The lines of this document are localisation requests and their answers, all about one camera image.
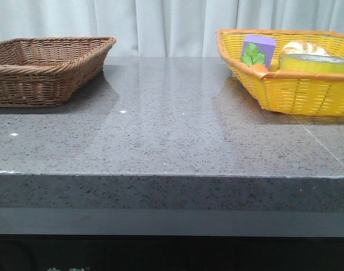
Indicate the yellow tape roll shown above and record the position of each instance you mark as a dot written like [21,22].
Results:
[312,63]

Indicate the white curtain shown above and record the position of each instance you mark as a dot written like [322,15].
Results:
[163,28]

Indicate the toy carrot with green leaves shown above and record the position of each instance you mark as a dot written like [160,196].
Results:
[254,58]

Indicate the purple block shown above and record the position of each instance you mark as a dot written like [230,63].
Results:
[266,44]

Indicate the brown wicker basket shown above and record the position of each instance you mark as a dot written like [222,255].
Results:
[46,71]

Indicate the yellow plastic woven basket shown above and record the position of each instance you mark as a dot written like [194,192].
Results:
[291,92]

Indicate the toy bread roll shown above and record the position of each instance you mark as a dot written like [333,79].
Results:
[303,47]

